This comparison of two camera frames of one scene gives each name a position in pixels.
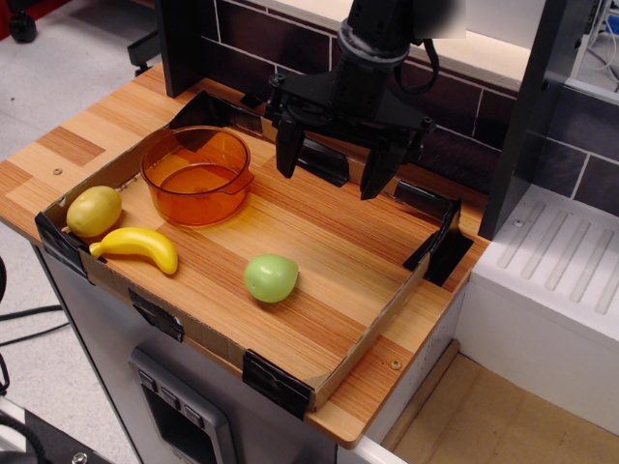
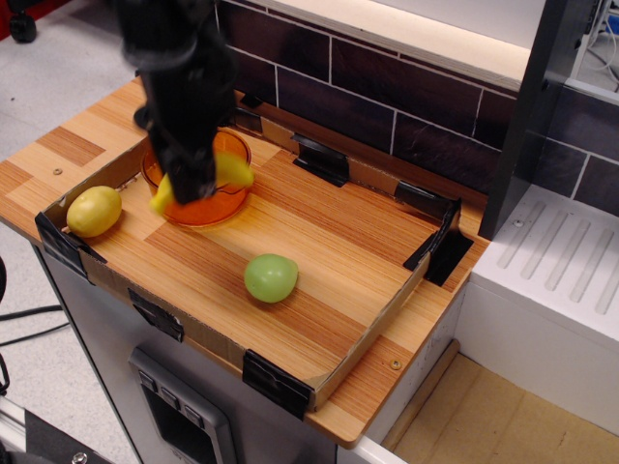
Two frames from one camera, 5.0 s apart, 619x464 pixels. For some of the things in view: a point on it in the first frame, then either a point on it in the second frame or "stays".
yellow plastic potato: x=94 y=211 stays
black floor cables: x=3 y=388 stays
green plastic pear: x=271 y=277 stays
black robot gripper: x=348 y=99 -> x=185 y=107
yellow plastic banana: x=137 y=242 -> x=228 y=170
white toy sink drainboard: x=541 y=304 stays
